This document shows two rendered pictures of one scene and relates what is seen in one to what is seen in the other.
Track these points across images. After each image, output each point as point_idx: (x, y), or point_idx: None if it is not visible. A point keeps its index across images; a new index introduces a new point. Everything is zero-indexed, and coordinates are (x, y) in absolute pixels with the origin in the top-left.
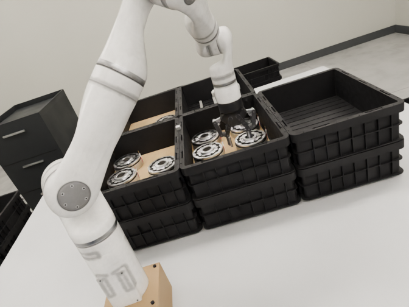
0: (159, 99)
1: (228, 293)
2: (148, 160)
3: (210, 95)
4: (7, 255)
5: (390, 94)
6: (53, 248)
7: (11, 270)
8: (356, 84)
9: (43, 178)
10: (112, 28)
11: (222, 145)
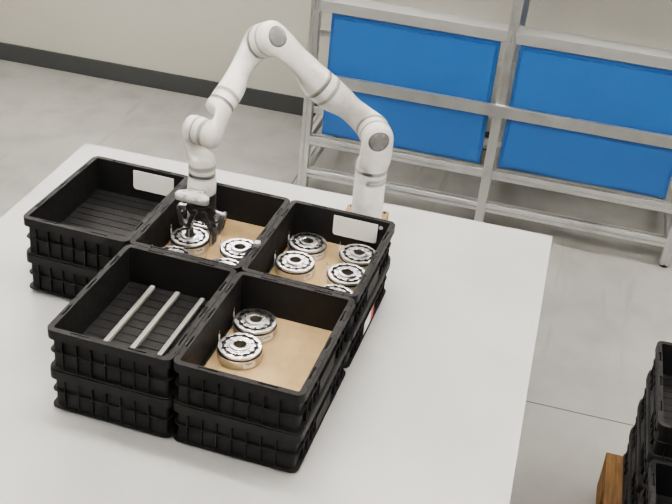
0: None
1: None
2: None
3: (115, 373)
4: (530, 366)
5: (86, 164)
6: (459, 340)
7: (511, 341)
8: (60, 193)
9: (387, 123)
10: (313, 56)
11: (220, 247)
